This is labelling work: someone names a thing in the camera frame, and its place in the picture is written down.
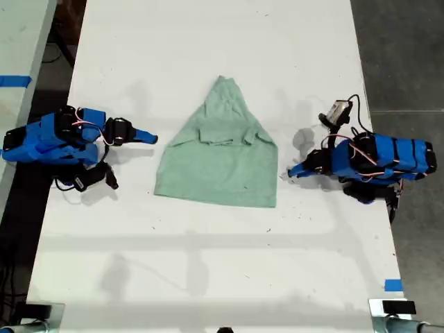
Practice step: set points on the black table clamp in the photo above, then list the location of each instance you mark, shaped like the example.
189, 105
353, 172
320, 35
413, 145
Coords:
393, 203

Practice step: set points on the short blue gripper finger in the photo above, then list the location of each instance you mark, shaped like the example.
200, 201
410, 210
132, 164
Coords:
301, 174
144, 140

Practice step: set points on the small black knob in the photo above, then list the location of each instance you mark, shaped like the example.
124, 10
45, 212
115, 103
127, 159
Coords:
225, 330

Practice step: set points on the small blue tape piece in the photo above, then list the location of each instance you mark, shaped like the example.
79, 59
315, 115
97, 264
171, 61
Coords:
393, 285

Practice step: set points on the metal pipe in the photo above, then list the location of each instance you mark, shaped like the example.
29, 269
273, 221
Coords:
21, 327
409, 326

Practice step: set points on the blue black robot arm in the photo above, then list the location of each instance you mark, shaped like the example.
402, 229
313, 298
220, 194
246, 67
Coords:
381, 156
52, 137

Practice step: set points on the black box on grey bracket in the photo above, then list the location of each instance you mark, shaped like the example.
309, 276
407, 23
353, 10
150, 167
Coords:
39, 310

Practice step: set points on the pale green t-shirt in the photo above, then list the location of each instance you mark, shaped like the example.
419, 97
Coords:
222, 166

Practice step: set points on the black camera box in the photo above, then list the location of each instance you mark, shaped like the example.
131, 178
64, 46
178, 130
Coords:
90, 177

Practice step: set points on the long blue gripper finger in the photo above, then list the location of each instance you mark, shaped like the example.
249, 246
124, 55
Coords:
145, 135
299, 167

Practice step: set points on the black box on silver bracket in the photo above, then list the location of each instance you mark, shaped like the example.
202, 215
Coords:
399, 307

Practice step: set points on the long blue tape strip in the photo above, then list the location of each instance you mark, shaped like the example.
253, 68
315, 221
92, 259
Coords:
15, 80

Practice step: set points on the white side table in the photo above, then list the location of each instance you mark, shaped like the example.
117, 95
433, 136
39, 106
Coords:
21, 38

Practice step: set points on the grey camera box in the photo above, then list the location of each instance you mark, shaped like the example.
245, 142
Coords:
335, 112

